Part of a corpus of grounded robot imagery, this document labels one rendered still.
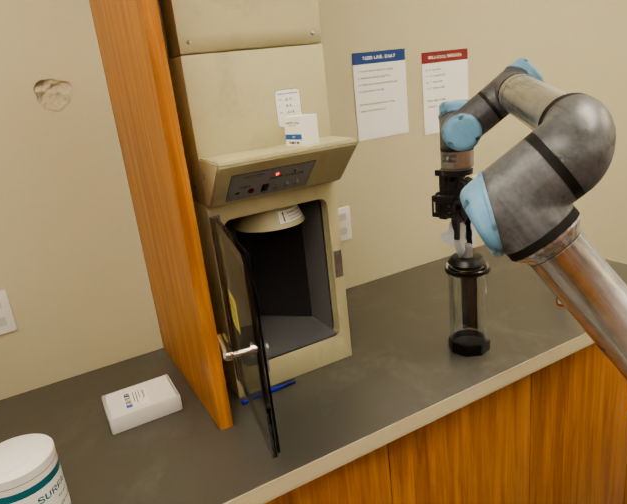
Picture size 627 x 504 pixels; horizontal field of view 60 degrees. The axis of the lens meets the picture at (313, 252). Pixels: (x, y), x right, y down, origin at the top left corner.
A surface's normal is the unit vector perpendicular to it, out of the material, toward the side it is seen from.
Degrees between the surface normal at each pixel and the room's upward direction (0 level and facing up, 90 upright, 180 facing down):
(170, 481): 0
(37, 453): 0
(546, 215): 72
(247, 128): 90
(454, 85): 90
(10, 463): 0
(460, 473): 90
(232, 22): 90
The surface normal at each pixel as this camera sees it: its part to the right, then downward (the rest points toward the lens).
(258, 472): -0.11, -0.94
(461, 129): -0.16, 0.32
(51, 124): 0.48, 0.22
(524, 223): -0.40, 0.31
